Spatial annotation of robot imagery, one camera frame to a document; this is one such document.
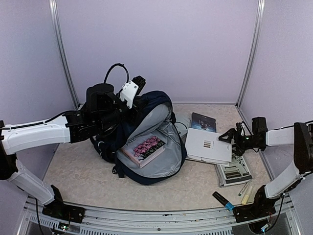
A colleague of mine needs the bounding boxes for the right aluminium frame post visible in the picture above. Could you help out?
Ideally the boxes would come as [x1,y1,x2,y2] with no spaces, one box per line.
[236,0,266,109]

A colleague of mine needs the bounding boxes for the navy blue student backpack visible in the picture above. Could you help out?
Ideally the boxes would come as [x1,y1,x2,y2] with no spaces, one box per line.
[90,91,187,185]

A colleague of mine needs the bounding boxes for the pink Designer Fate book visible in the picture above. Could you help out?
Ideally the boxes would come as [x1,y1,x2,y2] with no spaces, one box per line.
[120,134,166,168]

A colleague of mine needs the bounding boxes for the left aluminium frame post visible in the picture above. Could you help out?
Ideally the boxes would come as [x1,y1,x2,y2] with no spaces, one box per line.
[49,0,80,109]

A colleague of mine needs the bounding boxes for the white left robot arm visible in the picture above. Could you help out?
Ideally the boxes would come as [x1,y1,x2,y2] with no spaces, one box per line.
[0,81,144,223]

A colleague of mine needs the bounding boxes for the dark blue cover book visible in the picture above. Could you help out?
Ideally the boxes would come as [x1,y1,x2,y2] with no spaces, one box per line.
[190,112,216,132]

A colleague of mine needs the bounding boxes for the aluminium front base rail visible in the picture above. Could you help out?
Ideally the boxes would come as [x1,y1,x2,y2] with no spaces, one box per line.
[15,196,302,235]

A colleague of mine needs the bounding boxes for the yellow highlighter marker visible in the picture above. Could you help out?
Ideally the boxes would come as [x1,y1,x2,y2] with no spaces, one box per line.
[241,190,251,205]

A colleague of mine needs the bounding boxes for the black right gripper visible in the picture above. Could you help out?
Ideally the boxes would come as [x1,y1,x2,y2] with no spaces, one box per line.
[219,128,260,156]

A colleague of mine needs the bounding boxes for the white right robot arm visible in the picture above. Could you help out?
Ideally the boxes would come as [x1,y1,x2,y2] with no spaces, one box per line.
[213,117,313,222]

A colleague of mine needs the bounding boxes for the white barcode booklet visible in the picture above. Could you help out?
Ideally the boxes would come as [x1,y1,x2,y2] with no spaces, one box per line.
[185,128,232,165]

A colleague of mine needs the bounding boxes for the aluminium frame post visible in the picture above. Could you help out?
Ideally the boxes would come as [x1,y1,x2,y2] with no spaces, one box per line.
[49,0,80,109]
[236,0,266,109]

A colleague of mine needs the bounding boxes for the grey ianra book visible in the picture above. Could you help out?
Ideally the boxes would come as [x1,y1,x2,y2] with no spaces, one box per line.
[215,153,253,188]

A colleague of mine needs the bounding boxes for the grey book with G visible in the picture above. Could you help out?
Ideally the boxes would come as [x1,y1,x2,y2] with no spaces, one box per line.
[175,114,191,138]

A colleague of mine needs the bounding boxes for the white green-tip pen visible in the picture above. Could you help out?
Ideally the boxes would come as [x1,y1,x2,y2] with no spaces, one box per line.
[238,181,251,196]

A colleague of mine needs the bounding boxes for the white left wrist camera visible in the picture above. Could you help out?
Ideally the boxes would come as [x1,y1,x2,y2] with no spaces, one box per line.
[118,75,146,109]

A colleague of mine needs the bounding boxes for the black blue highlighter marker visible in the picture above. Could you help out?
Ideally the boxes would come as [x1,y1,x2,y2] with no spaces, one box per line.
[212,191,234,211]

